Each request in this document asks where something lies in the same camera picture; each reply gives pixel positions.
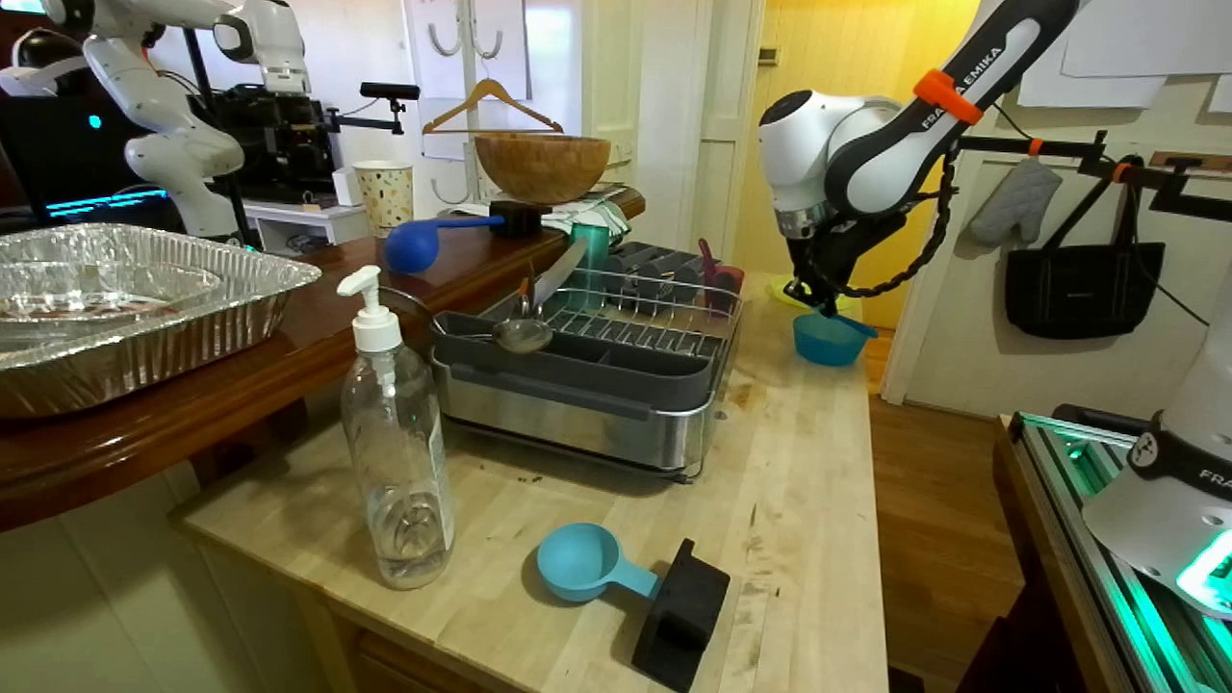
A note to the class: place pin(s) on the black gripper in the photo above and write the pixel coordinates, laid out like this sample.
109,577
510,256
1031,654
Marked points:
824,261

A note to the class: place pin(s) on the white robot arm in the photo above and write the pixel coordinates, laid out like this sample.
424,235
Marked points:
843,170

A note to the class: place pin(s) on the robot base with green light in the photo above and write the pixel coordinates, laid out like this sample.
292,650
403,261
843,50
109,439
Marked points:
1147,522

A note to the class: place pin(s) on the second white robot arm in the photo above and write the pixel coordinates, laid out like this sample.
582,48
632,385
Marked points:
175,149

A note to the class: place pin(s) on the wooden bowl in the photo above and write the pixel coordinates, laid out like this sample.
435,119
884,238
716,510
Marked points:
540,164

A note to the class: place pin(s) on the grey oven mitt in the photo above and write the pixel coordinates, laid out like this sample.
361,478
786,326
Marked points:
1018,204

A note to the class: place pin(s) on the teal plastic cup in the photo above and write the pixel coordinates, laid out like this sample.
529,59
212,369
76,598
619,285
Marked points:
594,245

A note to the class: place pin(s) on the steel dish drying rack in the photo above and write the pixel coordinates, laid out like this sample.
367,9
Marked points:
632,369

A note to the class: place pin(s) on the black hanging bag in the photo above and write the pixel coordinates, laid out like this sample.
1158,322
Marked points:
1088,288

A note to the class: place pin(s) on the metal ladle in rack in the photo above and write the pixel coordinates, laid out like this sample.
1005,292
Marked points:
517,332

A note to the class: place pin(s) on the wooden clothes hanger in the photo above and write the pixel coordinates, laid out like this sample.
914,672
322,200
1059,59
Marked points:
485,92

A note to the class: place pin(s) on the black scoop holder block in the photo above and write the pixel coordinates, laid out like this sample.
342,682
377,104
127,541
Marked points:
678,622

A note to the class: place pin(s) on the blue measuring scoop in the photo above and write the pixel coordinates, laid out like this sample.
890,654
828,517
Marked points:
582,560

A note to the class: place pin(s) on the dark blue round scoop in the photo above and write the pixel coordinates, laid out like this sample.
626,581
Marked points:
419,245

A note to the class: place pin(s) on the patterned paper cup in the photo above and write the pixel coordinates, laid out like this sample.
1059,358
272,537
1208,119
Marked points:
381,192

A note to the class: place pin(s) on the clear pump soap bottle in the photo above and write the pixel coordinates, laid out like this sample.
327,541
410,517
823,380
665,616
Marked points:
394,435

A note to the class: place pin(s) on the aluminium foil tray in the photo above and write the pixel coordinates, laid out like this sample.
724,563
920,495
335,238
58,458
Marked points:
100,309

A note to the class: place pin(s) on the dark wooden side table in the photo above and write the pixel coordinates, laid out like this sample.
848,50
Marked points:
76,458

